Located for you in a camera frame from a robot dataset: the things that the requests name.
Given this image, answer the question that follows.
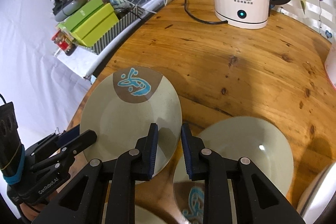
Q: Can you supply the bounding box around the plate with brown blue motif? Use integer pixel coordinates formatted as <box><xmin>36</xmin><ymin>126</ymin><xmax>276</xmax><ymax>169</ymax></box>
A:
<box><xmin>80</xmin><ymin>66</ymin><xmax>182</xmax><ymax>174</ymax></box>

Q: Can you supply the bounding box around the white ceramic bowl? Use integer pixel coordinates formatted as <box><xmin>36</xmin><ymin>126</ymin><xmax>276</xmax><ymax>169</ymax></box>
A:
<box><xmin>297</xmin><ymin>162</ymin><xmax>335</xmax><ymax>223</ymax></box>

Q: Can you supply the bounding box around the lime green box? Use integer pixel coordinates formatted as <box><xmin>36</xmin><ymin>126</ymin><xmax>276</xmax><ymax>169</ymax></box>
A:
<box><xmin>71</xmin><ymin>3</ymin><xmax>119</xmax><ymax>47</ymax></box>

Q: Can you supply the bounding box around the striped storage tray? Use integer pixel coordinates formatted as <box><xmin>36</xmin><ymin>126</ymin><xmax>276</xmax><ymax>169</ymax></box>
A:
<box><xmin>88</xmin><ymin>7</ymin><xmax>145</xmax><ymax>55</ymax></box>

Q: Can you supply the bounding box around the grey handheld device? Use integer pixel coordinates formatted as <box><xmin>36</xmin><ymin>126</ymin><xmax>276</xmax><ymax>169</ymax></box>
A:
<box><xmin>50</xmin><ymin>0</ymin><xmax>89</xmax><ymax>22</ymax></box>

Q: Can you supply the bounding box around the white plastic tub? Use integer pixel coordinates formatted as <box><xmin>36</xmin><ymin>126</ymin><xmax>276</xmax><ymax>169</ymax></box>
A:
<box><xmin>324</xmin><ymin>43</ymin><xmax>336</xmax><ymax>89</ymax></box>

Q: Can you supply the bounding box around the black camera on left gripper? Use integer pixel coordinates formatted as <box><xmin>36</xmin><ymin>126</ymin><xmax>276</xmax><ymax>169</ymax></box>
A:
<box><xmin>0</xmin><ymin>95</ymin><xmax>25</xmax><ymax>185</ymax></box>

